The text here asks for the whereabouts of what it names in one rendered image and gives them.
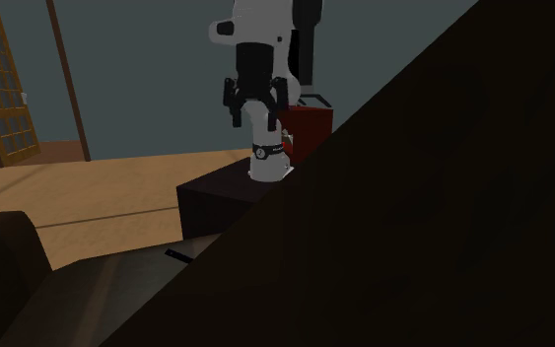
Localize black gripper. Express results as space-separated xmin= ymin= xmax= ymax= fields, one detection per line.
xmin=222 ymin=42 xmax=291 ymax=133

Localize dark red box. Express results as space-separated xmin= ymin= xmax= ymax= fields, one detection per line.
xmin=276 ymin=106 xmax=335 ymax=168

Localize dark robot stand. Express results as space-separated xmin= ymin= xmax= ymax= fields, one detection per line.
xmin=175 ymin=156 xmax=303 ymax=242

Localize small black pen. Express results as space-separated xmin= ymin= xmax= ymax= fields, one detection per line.
xmin=164 ymin=247 xmax=195 ymax=265

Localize wooden door with glass panes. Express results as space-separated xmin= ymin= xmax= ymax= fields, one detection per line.
xmin=0 ymin=0 xmax=42 ymax=170

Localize brown wooden post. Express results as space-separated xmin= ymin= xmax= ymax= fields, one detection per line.
xmin=44 ymin=0 xmax=93 ymax=163

